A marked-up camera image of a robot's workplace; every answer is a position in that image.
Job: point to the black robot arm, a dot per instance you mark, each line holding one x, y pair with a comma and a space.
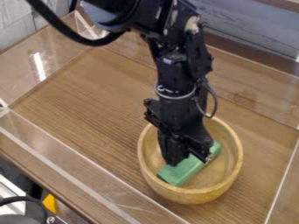
171, 28

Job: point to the clear acrylic corner bracket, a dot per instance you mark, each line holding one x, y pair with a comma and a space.
86, 28

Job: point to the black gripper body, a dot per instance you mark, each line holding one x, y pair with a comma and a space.
179, 117

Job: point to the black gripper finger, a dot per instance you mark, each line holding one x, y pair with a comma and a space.
202, 153
173, 146

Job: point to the green rectangular block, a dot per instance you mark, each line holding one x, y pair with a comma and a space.
178, 175

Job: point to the yellow label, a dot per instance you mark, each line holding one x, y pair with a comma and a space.
50, 203

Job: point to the brown wooden bowl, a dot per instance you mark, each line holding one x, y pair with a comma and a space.
214, 180

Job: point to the clear acrylic tray wall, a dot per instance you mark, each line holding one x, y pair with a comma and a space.
90, 189

